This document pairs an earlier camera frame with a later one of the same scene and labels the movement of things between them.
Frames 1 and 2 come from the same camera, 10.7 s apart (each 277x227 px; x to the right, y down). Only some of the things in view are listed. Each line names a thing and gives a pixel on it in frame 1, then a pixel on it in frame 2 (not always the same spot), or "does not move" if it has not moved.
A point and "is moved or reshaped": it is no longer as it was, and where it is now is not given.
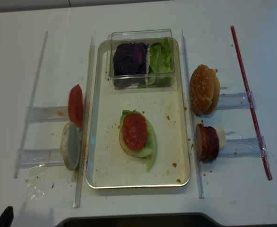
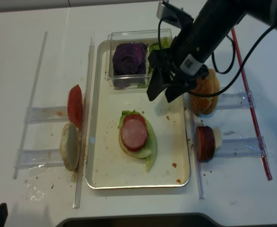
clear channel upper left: (47, 113) does not move
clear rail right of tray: (192, 119) does not move
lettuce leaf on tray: (149, 152) does not move
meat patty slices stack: (207, 143) is moved or reshaped
